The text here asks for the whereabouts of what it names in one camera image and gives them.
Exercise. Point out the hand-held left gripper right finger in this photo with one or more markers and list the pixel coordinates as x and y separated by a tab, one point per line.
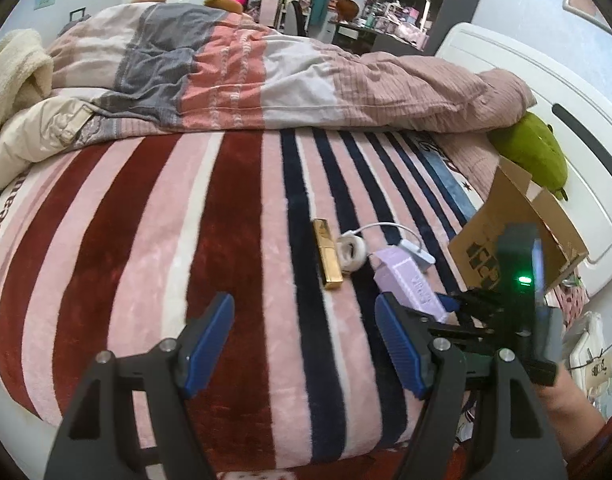
400	347

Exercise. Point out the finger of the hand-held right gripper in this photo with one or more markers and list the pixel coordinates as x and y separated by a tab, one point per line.
448	305
461	331

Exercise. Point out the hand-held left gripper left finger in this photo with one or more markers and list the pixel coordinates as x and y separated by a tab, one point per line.
212	342

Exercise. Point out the cardboard box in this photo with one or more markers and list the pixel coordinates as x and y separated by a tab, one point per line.
516	230

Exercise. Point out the purple rectangular box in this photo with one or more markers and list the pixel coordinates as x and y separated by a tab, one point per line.
408	282

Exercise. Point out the person's right forearm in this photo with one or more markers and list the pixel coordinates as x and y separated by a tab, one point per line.
568	410

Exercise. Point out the striped fleece blanket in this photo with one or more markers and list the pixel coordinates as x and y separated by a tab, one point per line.
186	280

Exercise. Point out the green plush toy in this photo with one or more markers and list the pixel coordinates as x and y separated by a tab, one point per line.
533	152

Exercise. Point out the gold rectangular case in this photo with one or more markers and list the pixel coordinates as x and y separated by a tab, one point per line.
327	255

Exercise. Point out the white bed headboard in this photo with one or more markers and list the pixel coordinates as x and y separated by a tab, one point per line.
546	110

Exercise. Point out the cream padded jacket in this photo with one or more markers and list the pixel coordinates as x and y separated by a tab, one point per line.
41	127

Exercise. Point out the patchwork colour duvet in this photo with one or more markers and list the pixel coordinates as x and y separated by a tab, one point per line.
266	70

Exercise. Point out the cluttered desk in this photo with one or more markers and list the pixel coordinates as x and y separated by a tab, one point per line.
371	35

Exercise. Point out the white desk lamp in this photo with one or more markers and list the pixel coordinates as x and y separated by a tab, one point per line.
422	2

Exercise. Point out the black desk chair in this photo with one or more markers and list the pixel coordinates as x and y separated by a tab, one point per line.
296	17

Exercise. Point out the cream fluffy blanket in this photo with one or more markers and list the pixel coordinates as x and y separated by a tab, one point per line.
13	77

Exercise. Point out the framed wall picture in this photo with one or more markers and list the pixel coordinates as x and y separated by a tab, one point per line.
586	0

